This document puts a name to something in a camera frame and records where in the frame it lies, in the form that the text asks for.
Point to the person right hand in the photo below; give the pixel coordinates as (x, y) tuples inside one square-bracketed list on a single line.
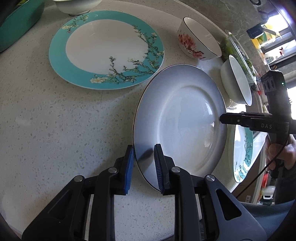
[(287, 155)]

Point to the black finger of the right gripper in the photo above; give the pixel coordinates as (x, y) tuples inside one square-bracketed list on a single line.
[(253, 121)]

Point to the teal plastic basin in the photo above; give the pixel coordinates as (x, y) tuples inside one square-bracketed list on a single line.
[(21, 18)]

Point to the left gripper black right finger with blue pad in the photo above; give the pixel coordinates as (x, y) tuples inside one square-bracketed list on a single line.
[(203, 206)]

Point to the glass dish with greens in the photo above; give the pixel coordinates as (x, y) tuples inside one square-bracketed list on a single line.
[(230, 46)]

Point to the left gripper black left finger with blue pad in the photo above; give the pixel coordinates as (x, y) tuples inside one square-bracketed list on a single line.
[(84, 205)]

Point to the teal floral plate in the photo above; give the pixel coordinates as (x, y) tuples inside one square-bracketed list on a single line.
[(242, 152), (106, 50)]

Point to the white bowl red flowers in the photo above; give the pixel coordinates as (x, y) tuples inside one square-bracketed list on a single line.
[(196, 41)]

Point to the plain white bowl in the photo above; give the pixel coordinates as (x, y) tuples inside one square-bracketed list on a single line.
[(235, 82)]

